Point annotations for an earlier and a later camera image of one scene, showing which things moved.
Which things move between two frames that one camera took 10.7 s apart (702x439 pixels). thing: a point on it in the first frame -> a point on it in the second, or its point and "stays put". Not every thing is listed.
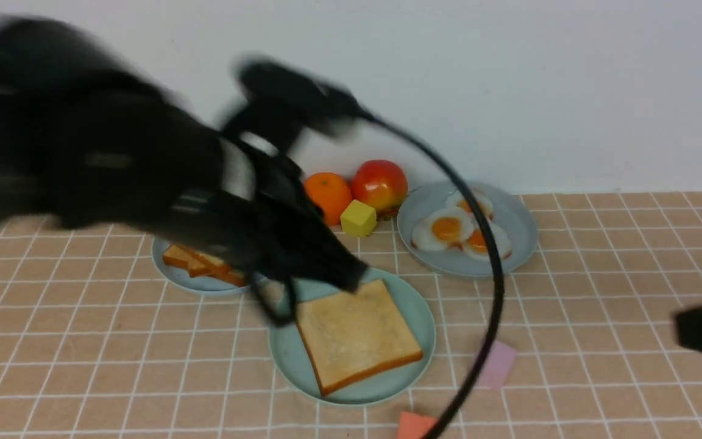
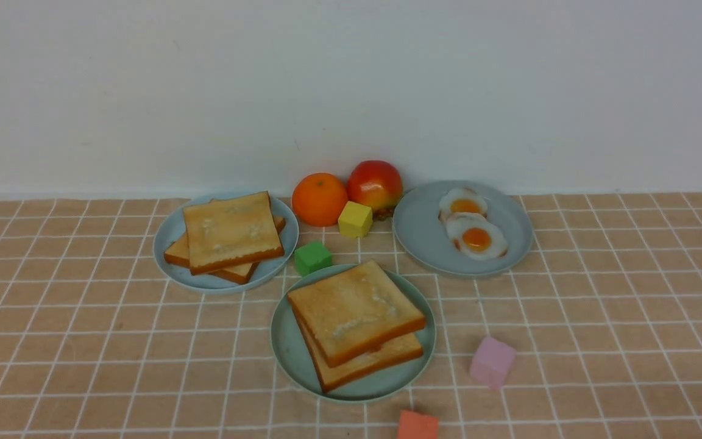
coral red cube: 412,425 stays put
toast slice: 196,263 -> 354,312
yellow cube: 359,219 stays put
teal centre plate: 293,361 stays put
